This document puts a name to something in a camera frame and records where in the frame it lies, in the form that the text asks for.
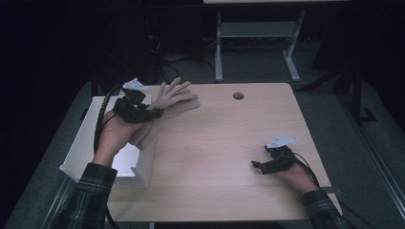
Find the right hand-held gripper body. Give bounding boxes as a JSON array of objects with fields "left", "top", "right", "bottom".
[{"left": 261, "top": 135, "right": 301, "bottom": 176}]

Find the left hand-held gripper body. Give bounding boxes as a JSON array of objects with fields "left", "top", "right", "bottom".
[{"left": 112, "top": 77, "right": 155, "bottom": 124}]

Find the plain beige glove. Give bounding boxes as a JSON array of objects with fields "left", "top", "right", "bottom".
[{"left": 129, "top": 76, "right": 200, "bottom": 151}]

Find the white box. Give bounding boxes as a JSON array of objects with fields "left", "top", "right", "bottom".
[{"left": 59, "top": 94, "right": 160, "bottom": 189}]

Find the person's right hand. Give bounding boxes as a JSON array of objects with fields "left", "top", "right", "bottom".
[{"left": 276, "top": 162, "right": 320, "bottom": 196}]

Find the person's left hand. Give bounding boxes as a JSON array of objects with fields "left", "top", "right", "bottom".
[{"left": 92, "top": 109, "right": 148, "bottom": 168}]

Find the black stand foot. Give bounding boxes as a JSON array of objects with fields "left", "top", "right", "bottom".
[{"left": 350, "top": 65, "right": 378, "bottom": 126}]

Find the tangle of floor cables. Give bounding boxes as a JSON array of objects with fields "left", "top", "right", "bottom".
[{"left": 144, "top": 15, "right": 218, "bottom": 84}]

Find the aluminium floor rail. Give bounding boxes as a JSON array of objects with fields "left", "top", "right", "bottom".
[
  {"left": 337, "top": 92, "right": 405, "bottom": 220},
  {"left": 39, "top": 175, "right": 80, "bottom": 229}
]

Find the grey metal table frame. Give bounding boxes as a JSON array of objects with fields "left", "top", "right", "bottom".
[{"left": 214, "top": 9, "right": 307, "bottom": 84}]

